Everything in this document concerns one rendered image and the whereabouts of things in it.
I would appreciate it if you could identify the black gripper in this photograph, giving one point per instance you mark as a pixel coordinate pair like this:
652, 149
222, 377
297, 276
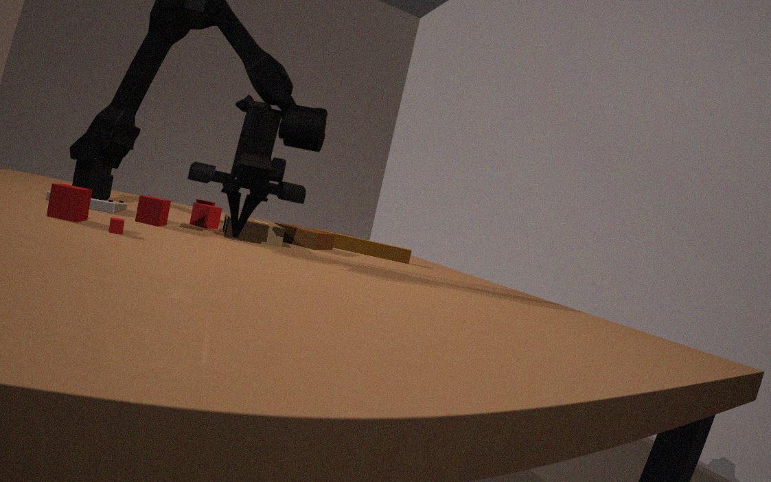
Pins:
203, 172

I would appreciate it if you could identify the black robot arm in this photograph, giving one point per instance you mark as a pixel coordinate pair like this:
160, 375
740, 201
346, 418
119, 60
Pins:
113, 132

